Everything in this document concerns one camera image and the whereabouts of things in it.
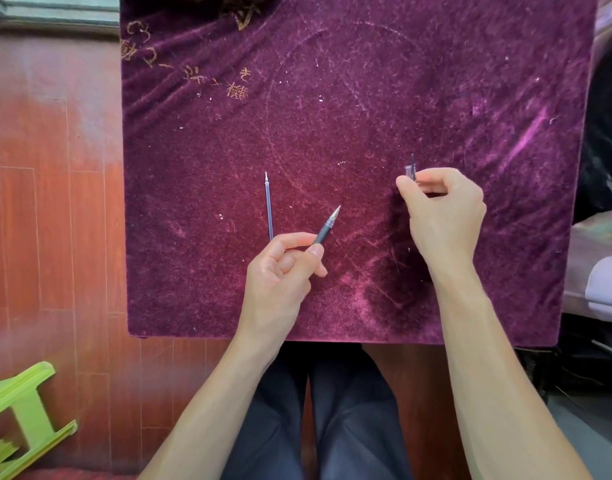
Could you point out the person's right hand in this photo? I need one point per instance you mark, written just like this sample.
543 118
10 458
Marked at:
446 219

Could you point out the black grip pen body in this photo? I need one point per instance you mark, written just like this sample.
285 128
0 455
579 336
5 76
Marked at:
326 227

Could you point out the green plastic stool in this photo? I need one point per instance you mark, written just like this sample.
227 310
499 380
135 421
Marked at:
31 409

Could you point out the grey window frame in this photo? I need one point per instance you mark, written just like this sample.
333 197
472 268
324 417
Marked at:
51 12

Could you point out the person's left forearm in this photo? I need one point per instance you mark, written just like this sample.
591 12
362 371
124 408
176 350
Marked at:
206 424

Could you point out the person's right forearm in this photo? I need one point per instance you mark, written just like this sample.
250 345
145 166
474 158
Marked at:
501 394

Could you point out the dark clear pen cap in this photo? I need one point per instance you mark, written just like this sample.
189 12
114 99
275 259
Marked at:
410 170

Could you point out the thin pen refill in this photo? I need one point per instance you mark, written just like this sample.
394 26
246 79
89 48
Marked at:
268 204

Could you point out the black bag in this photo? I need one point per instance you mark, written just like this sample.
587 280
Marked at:
603 144

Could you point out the person's left hand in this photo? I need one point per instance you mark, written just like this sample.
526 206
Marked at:
276 284

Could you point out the dark navy trousers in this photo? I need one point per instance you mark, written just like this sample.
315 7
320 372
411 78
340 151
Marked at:
351 429

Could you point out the purple velvet tablecloth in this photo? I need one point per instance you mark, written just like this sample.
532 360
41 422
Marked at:
361 119

